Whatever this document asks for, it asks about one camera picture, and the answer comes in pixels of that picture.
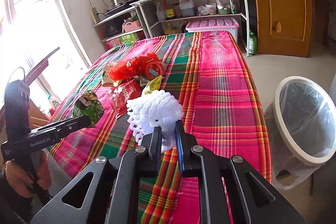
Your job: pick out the plaid pink green tablecloth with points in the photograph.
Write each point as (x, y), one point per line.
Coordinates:
(209, 77)

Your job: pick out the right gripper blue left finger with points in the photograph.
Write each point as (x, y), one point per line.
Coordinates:
(153, 143)

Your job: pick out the white oil jug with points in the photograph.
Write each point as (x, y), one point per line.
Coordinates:
(187, 8)

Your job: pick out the white foam fruit net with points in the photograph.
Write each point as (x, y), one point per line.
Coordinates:
(156, 109)

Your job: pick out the soy sauce bottle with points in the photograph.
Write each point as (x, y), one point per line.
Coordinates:
(169, 10)

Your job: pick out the red round cup lid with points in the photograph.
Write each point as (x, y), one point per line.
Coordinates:
(154, 69)

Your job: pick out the red plastic bag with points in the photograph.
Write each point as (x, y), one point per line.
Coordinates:
(131, 67)

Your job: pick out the pink plastic basket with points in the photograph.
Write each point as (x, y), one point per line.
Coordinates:
(129, 26)

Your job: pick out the yellow snack packet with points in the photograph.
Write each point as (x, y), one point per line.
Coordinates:
(152, 85)

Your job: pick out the white metal shelf rack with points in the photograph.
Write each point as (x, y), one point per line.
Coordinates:
(150, 18)

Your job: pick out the wooden door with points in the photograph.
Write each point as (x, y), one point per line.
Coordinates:
(284, 27)

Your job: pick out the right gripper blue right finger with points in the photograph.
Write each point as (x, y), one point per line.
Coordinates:
(184, 144)

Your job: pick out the red sauce packet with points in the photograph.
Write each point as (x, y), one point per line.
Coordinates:
(121, 94)

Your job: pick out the green plastic bottle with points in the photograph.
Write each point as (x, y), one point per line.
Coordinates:
(252, 47)

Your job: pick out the white trash bin with liner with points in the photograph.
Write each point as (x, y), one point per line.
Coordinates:
(300, 123)

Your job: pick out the green cardboard box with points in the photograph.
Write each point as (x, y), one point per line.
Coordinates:
(129, 38)

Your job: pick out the person's left hand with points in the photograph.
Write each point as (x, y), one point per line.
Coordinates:
(18, 178)

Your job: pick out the green snack wrapper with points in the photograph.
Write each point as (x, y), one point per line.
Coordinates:
(89, 105)

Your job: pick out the pink lid storage box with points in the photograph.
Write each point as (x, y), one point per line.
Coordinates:
(217, 24)

